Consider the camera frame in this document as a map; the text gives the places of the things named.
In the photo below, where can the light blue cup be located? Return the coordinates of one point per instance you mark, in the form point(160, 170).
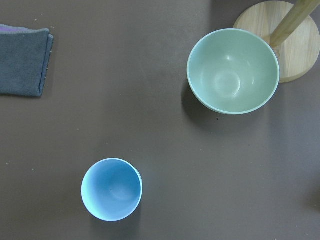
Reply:
point(112, 189)

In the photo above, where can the mint green bowl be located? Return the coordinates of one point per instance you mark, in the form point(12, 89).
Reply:
point(233, 71)

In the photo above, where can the folded grey cloth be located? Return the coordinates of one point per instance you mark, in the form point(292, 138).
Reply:
point(24, 59)

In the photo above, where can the wooden cup stand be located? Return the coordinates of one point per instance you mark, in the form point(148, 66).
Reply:
point(289, 30)

